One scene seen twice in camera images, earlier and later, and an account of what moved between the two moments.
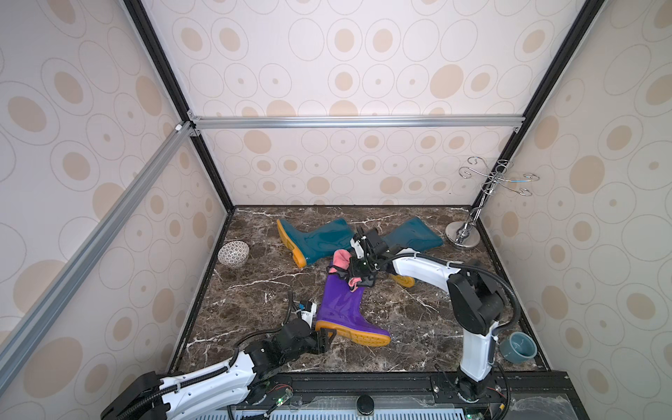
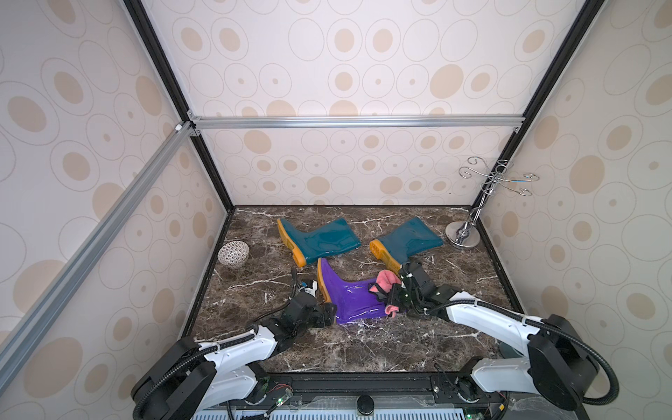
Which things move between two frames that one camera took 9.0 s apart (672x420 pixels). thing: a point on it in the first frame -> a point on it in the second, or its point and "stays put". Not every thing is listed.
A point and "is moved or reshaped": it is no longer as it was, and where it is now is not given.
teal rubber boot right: [416, 234] stays put
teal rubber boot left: [307, 248] stays put
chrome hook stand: [466, 233] stays put
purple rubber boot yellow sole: [340, 308] is moved or reshaped
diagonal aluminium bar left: [25, 329] stays put
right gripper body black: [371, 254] -> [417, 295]
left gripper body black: [311, 345] -> [317, 319]
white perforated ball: [233, 254] stays put
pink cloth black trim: [341, 260] -> [380, 290]
